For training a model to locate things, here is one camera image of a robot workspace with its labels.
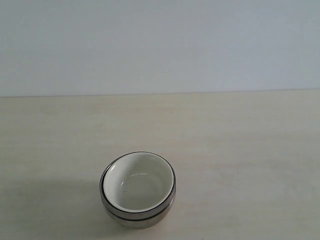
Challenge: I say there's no white ceramic bowl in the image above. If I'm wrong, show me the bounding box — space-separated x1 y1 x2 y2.
103 152 174 212

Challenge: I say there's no ribbed stainless steel bowl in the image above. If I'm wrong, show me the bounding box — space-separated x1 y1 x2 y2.
99 151 177 217

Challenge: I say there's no smooth stainless steel bowl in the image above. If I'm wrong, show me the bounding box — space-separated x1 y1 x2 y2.
104 198 175 230

